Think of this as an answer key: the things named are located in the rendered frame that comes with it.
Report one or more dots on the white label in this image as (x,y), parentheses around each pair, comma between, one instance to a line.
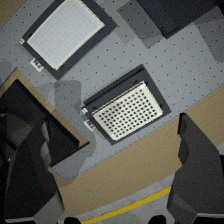
(36,64)
(89,125)

